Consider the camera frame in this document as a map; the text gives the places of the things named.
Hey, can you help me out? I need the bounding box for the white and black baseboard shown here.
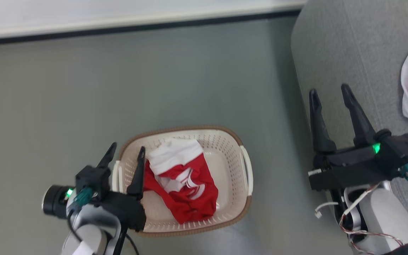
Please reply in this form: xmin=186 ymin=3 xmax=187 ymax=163
xmin=0 ymin=2 xmax=308 ymax=47

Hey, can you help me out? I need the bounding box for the cream perforated laundry basket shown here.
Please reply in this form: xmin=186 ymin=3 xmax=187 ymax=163
xmin=111 ymin=125 xmax=254 ymax=238

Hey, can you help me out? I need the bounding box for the grey fabric sofa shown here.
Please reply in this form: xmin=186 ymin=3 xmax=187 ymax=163
xmin=291 ymin=0 xmax=408 ymax=255

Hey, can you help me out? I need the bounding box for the white cable with plug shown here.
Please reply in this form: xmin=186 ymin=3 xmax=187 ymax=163
xmin=314 ymin=201 xmax=340 ymax=219

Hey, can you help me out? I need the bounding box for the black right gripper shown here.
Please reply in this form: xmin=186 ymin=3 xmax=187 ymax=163
xmin=308 ymin=84 xmax=408 ymax=192

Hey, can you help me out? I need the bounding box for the red white twisted wire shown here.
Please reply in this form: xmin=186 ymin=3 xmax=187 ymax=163
xmin=339 ymin=182 xmax=404 ymax=254

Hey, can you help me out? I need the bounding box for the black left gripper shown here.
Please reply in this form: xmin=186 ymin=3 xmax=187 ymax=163
xmin=42 ymin=143 xmax=147 ymax=232

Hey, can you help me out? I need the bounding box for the red garment with white stripes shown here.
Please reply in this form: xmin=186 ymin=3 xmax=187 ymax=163
xmin=143 ymin=138 xmax=219 ymax=225

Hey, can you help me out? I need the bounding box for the thin black cable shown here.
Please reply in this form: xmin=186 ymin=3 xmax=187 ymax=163
xmin=67 ymin=209 xmax=84 ymax=245
xmin=112 ymin=227 xmax=141 ymax=255

